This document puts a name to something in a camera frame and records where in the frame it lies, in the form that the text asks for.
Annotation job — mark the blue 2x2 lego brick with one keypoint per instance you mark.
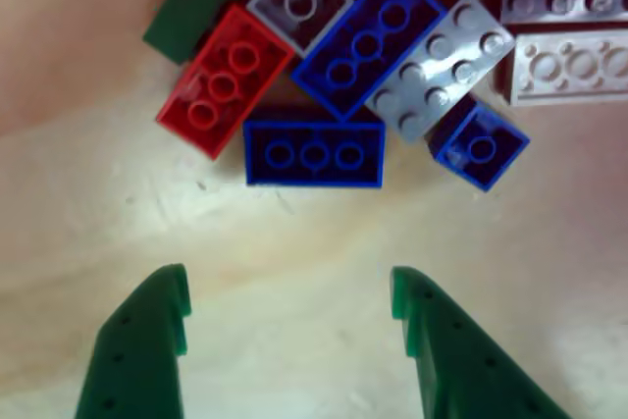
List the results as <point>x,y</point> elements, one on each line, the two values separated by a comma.
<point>478,149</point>

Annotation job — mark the blue 2x4 lego brick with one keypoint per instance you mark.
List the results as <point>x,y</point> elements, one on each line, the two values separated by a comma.
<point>314,154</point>
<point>368,41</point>

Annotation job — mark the red 2x4 lego brick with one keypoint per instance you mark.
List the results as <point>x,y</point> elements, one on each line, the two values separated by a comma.
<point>223,83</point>

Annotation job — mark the light grey 2x4 lego brick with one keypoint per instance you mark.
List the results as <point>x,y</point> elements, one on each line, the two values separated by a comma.
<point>441,68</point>

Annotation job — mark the long white lego brick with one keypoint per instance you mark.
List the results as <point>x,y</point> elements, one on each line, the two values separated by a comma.
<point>569,68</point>

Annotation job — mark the green lego brick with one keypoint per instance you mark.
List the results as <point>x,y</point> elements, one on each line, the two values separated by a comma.
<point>191,12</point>

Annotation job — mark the grey 2x2 lego brick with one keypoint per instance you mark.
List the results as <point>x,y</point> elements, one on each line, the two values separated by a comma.
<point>314,21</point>

